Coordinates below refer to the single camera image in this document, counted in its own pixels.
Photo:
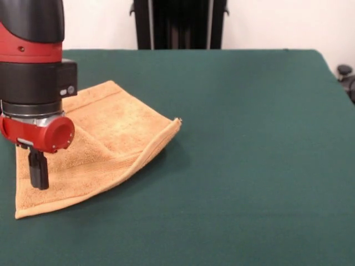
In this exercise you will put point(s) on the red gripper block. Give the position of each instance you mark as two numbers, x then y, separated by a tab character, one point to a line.
41	137

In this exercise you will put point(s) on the tan terry towel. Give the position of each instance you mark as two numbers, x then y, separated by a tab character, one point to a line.
116	130

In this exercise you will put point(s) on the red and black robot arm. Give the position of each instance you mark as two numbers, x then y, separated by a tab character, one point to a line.
30	77

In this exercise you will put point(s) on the dark green tablecloth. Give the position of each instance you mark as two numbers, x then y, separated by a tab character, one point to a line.
249	166

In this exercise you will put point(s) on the grey office chair base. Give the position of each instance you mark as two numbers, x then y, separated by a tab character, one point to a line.
345	70

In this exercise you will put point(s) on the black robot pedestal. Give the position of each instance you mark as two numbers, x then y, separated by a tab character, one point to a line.
180	25

